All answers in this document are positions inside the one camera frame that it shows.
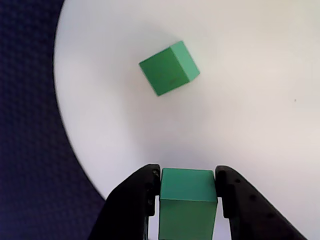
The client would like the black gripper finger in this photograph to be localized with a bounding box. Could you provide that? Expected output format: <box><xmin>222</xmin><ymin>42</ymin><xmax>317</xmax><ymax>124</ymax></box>
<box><xmin>88</xmin><ymin>163</ymin><xmax>162</xmax><ymax>240</ymax></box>
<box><xmin>215</xmin><ymin>164</ymin><xmax>309</xmax><ymax>240</ymax></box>

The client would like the green cube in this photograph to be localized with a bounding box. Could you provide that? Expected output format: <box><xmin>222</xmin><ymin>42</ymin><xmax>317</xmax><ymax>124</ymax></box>
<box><xmin>158</xmin><ymin>167</ymin><xmax>218</xmax><ymax>240</ymax></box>
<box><xmin>138</xmin><ymin>40</ymin><xmax>201</xmax><ymax>97</ymax></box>

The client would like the white round plate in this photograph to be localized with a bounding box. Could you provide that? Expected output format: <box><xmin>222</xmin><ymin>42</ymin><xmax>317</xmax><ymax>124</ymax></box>
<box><xmin>53</xmin><ymin>0</ymin><xmax>320</xmax><ymax>240</ymax></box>

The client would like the blue woven cloth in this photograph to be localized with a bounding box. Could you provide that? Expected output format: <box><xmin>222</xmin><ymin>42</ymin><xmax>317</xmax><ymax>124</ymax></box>
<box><xmin>0</xmin><ymin>0</ymin><xmax>107</xmax><ymax>240</ymax></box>

